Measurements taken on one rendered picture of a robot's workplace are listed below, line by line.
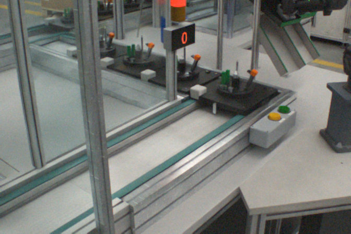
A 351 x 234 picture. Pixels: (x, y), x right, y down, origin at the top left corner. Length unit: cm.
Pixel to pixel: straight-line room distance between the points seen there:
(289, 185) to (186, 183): 32
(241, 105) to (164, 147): 33
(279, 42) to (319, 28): 389
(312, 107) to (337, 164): 42
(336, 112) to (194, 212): 62
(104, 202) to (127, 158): 42
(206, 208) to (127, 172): 25
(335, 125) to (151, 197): 73
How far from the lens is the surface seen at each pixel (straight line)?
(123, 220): 110
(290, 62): 187
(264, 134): 143
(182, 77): 173
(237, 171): 139
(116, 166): 131
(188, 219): 120
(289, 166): 145
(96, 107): 84
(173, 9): 146
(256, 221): 132
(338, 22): 567
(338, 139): 157
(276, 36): 189
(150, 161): 133
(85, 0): 76
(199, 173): 127
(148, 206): 113
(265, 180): 137
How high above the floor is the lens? 163
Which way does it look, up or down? 25 degrees down
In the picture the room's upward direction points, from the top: straight up
